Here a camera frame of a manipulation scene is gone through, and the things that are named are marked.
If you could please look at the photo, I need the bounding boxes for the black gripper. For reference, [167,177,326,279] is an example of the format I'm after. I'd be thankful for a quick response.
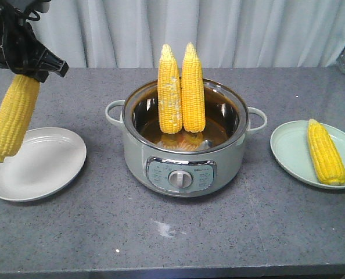
[0,1,69,83]

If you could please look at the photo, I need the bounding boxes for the yellow corn cob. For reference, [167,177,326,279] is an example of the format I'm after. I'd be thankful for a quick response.
[157,44,182,134]
[307,119,345,186]
[181,42,206,133]
[0,75,40,163]

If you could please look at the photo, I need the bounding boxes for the cream white plate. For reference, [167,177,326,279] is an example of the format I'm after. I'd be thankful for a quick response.
[0,127,87,202]

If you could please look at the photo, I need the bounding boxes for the light green plate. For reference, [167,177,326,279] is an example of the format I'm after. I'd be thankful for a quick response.
[270,120,345,189]

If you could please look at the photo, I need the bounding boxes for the green electric cooking pot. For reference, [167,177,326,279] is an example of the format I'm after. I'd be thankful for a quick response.
[105,79,267,198]

